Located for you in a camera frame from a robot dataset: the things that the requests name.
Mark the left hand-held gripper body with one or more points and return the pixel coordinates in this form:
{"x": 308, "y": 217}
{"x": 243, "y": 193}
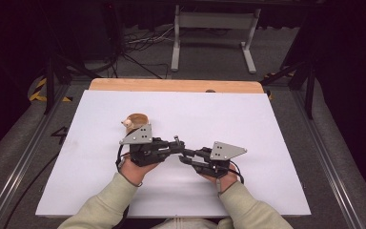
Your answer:
{"x": 146, "y": 152}

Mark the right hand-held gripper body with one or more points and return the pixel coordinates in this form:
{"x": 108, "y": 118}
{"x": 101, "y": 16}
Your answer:
{"x": 216, "y": 165}

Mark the beige ceramic bear pot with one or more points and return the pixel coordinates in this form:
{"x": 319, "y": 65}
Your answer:
{"x": 136, "y": 120}

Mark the person's right hand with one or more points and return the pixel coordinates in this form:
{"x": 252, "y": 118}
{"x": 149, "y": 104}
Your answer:
{"x": 225, "y": 183}

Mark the person's left hand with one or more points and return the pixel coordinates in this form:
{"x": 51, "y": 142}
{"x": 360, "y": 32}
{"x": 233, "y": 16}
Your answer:
{"x": 133, "y": 173}

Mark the white table sheet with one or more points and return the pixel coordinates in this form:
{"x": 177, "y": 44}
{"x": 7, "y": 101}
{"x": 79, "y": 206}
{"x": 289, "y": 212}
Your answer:
{"x": 187, "y": 108}

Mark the person's light clothing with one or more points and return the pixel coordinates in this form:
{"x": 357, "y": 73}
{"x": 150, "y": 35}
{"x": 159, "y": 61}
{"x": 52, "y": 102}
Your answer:
{"x": 187, "y": 224}

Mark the black tripod stand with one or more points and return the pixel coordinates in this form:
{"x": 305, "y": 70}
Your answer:
{"x": 309, "y": 89}
{"x": 49, "y": 82}

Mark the grey metal stand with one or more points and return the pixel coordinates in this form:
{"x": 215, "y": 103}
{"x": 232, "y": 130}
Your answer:
{"x": 216, "y": 20}

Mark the metal floor rail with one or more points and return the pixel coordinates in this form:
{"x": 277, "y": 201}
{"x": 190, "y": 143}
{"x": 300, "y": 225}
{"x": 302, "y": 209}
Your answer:
{"x": 330, "y": 159}
{"x": 22, "y": 159}

